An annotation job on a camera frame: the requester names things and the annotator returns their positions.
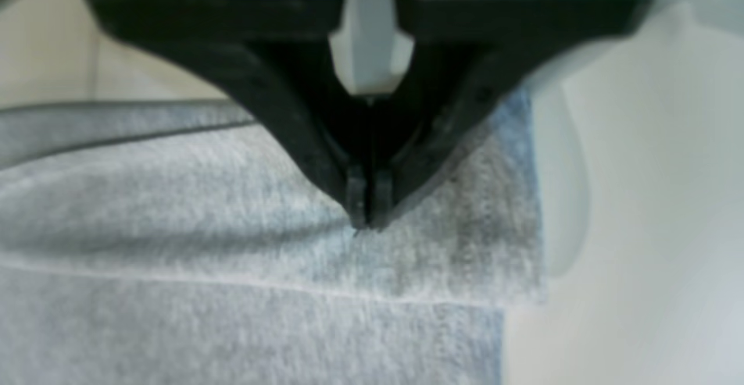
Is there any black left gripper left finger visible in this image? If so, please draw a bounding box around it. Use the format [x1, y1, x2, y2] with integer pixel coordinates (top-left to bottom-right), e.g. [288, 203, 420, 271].
[85, 0, 370, 229]

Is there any grey T-shirt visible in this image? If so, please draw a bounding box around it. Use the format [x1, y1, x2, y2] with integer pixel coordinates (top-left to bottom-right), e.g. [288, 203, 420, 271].
[1, 91, 545, 384]

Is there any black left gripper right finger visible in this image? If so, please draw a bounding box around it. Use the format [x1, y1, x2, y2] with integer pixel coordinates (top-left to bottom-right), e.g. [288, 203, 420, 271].
[369, 0, 652, 229]

